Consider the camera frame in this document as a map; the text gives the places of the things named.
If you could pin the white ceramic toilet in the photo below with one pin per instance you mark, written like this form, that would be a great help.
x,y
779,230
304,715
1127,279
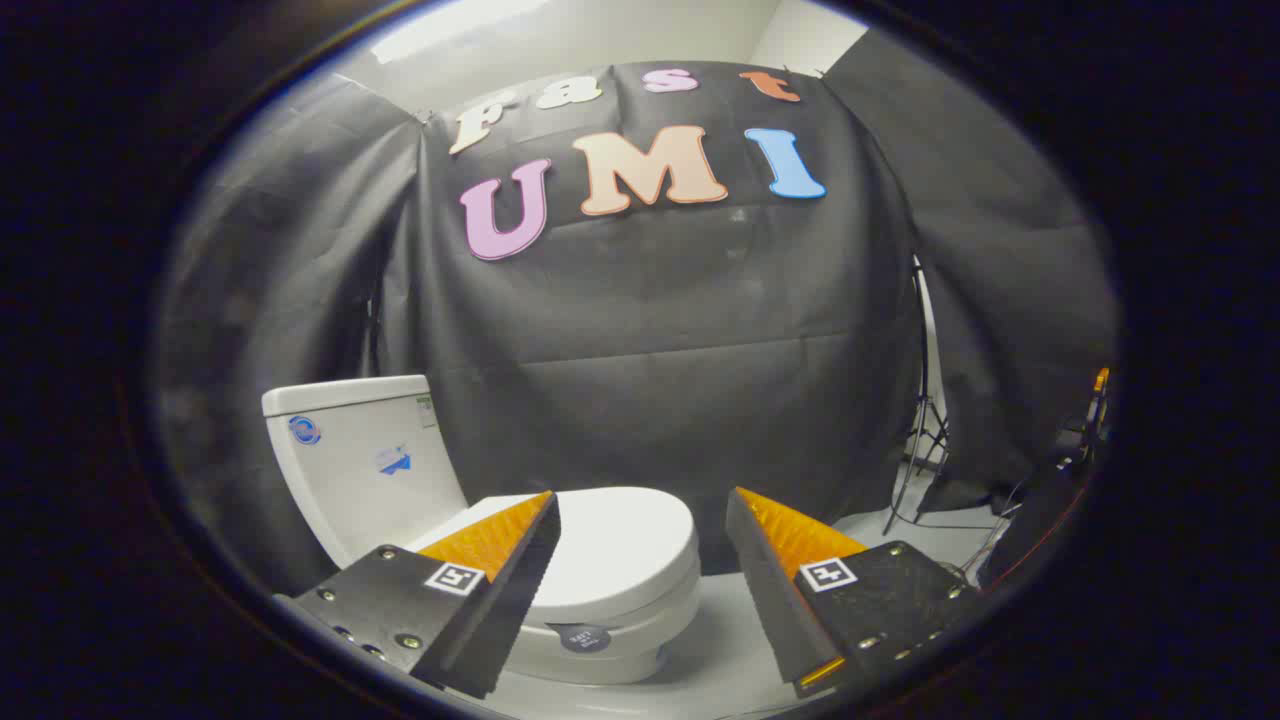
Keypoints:
x,y
350,480

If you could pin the white toilet tank lid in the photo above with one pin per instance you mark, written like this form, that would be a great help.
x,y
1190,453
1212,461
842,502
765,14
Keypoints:
x,y
340,395

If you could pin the black tripod stand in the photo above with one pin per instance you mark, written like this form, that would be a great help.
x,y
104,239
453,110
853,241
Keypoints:
x,y
920,440

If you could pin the black backdrop cloth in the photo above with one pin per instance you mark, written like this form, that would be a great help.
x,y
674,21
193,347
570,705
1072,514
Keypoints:
x,y
650,350

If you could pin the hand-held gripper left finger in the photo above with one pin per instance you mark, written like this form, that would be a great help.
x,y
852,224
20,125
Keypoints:
x,y
510,610

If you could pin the round dark lid lifter tab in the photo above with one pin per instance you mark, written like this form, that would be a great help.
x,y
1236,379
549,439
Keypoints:
x,y
580,638

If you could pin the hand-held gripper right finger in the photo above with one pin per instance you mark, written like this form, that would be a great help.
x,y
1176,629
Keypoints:
x,y
775,600

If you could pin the dark equipment with orange part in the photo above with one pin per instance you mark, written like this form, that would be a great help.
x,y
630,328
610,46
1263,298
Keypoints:
x,y
1040,510

